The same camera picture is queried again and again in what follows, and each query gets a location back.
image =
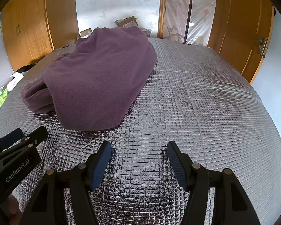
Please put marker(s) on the purple fleece garment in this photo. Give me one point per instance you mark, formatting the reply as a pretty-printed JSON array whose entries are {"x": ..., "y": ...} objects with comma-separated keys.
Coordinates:
[{"x": 96, "y": 75}]

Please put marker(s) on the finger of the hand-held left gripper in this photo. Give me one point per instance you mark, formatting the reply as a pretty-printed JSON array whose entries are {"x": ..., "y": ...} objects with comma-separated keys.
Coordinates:
[
  {"x": 36, "y": 137},
  {"x": 11, "y": 137}
]

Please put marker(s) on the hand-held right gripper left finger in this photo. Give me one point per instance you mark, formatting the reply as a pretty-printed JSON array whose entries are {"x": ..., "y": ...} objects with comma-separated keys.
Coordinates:
[{"x": 100, "y": 166}]

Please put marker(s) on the white cardboard box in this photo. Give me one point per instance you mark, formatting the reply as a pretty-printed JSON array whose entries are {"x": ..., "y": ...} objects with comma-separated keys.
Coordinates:
[{"x": 85, "y": 32}]

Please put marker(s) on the person's left hand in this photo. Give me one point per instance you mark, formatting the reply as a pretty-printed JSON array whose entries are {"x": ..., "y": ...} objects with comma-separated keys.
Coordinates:
[{"x": 13, "y": 208}]

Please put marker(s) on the clear plastic door curtain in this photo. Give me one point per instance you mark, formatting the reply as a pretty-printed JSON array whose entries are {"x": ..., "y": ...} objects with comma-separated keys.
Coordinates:
[{"x": 201, "y": 11}]

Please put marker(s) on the wooden door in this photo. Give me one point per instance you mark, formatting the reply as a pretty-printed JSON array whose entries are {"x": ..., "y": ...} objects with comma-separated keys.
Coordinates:
[{"x": 241, "y": 28}]

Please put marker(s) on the white carton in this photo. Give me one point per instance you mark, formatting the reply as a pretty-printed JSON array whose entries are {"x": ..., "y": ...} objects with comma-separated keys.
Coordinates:
[{"x": 17, "y": 79}]

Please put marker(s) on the wooden wardrobe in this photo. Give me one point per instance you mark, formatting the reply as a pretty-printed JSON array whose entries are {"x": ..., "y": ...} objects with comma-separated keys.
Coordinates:
[{"x": 30, "y": 28}]

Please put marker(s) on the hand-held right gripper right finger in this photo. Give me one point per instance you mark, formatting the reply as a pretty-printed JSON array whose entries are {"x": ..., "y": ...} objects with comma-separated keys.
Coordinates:
[{"x": 176, "y": 164}]

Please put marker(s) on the brown cardboard box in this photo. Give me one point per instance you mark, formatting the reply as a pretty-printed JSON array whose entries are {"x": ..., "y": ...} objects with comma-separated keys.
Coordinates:
[{"x": 128, "y": 22}]

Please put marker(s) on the black pole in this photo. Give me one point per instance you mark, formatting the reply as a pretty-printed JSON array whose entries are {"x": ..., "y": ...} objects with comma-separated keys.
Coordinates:
[{"x": 189, "y": 11}]

